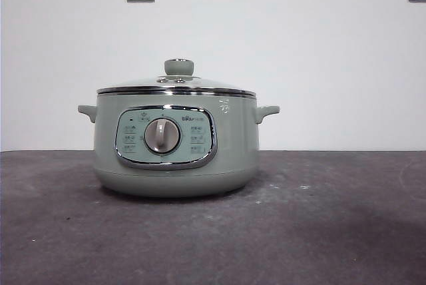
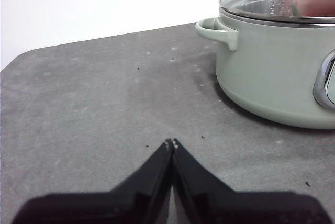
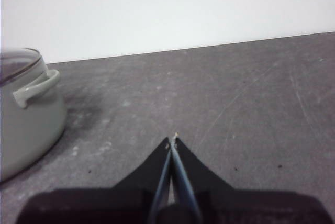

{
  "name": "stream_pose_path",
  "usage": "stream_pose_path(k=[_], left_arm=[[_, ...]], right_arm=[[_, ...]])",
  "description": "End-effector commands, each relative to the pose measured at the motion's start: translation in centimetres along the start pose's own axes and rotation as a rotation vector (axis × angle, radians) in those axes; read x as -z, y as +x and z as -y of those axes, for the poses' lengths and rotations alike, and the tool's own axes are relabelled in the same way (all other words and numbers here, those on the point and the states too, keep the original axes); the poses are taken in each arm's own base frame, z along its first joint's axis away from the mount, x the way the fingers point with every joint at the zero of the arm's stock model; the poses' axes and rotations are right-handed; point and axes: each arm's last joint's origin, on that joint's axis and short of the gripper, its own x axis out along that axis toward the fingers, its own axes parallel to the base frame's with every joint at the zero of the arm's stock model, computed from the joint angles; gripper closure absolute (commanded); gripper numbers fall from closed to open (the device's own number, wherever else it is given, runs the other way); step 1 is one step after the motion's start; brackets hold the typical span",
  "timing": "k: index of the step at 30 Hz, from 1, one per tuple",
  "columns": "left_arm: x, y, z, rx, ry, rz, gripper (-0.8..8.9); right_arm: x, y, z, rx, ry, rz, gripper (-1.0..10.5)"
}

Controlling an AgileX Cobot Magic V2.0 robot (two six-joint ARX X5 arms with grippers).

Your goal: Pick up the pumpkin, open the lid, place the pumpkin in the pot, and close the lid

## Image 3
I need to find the pale green electric cooking pot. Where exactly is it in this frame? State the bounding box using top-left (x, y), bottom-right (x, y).
top-left (0, 59), bottom-right (66, 183)

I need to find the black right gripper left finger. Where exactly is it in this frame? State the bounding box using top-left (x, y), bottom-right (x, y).
top-left (112, 137), bottom-right (173, 224)

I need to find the glass lid with green knob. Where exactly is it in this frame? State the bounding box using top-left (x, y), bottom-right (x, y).
top-left (0, 48), bottom-right (43, 86)

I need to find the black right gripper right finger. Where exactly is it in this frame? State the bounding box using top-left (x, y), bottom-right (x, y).
top-left (172, 137), bottom-right (234, 224)

